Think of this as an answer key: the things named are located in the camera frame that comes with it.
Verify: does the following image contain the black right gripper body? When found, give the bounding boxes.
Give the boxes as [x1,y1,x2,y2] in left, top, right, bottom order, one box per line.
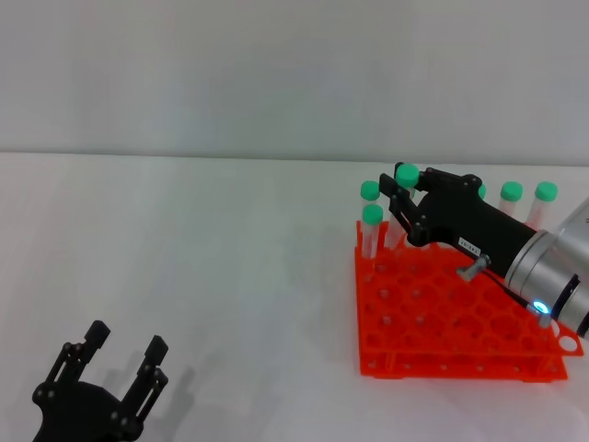
[407,182,540,283]

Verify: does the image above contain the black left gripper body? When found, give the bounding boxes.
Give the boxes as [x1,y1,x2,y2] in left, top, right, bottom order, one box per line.
[30,379,142,442]

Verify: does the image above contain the orange test tube rack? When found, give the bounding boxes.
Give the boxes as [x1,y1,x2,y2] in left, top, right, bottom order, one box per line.
[353,219,584,383]

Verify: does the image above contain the silver metal cable plug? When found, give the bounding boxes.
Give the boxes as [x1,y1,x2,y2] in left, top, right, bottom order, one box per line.
[456,255,492,280]

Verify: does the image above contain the thin black cable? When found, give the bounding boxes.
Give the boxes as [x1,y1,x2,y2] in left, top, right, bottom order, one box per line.
[479,269,551,329]

